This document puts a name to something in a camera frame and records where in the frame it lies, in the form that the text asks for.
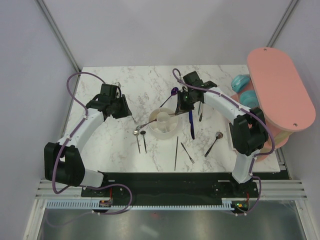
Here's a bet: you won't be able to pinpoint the white round divided container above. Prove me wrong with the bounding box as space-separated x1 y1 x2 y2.
147 107 182 140

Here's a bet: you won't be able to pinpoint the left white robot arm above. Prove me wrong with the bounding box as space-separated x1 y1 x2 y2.
44 82 132 197

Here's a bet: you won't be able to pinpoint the white slotted cable duct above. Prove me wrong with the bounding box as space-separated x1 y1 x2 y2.
46 199 245 210

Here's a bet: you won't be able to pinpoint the dark chopstick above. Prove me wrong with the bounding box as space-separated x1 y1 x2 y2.
174 136 179 171

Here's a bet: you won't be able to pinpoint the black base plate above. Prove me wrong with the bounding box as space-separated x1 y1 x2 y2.
81 172 258 205

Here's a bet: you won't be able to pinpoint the small dark two-prong fork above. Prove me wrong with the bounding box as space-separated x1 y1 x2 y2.
180 142 195 164

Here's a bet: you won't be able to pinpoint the purple cable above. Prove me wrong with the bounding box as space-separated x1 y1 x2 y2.
46 71 133 228
172 68 276 218

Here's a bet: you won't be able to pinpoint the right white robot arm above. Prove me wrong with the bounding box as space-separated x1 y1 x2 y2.
172 68 272 197

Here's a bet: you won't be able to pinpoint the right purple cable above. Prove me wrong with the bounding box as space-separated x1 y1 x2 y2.
172 68 276 218

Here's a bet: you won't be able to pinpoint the pink oval shelf top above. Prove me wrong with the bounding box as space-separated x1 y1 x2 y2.
247 47 316 132

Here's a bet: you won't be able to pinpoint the teal headphones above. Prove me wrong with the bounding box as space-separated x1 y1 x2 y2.
230 74 259 109

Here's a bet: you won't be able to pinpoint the teal handled silver fork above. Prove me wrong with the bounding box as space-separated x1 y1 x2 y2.
198 101 203 122

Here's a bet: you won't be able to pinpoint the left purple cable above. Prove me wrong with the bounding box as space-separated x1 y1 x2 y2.
46 71 133 228

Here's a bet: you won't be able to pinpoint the copper bowl dark spoon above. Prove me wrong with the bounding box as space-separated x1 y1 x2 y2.
204 131 223 157

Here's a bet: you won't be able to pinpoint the black small spoon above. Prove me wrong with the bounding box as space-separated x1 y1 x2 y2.
140 130 147 153

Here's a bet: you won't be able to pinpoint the silver small spoon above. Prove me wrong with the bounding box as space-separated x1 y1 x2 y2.
133 130 141 153

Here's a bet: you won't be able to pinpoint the blue plastic knife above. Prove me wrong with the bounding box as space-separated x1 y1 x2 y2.
188 110 195 140

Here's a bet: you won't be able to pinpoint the purple long-handled spoon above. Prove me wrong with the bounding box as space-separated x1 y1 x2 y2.
159 87 179 108

